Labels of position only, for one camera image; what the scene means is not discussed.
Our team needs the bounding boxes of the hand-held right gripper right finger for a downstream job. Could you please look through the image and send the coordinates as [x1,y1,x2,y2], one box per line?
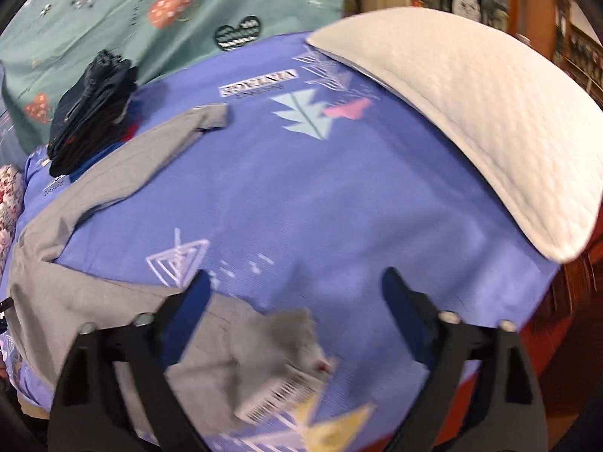
[381,267,549,452]

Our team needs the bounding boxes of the purple printed bedsheet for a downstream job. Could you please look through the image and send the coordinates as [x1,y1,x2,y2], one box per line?
[0,31,561,452]

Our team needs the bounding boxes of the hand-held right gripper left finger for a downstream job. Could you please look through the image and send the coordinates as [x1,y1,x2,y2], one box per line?
[47,268,213,452]

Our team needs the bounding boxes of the teal heart printed sheet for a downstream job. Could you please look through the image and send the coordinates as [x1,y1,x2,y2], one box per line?
[0,0,347,125]

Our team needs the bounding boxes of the grey pants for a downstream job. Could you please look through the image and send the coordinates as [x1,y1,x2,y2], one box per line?
[9,104,337,438]

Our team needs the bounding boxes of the blue folded garment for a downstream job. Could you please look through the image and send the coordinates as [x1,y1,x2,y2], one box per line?
[70,101,142,184]

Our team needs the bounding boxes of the dark blue folded jeans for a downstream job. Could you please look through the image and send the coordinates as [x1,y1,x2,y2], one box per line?
[59,49,139,128]

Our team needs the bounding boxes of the white quilted pillow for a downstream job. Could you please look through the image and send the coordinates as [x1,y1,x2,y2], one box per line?
[306,7,603,264]

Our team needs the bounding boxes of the red floral pillow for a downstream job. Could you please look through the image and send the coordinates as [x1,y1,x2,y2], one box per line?
[0,165,25,269]

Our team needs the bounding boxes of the lilac plaid sheet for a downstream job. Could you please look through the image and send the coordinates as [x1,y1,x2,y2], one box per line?
[0,63,29,166]

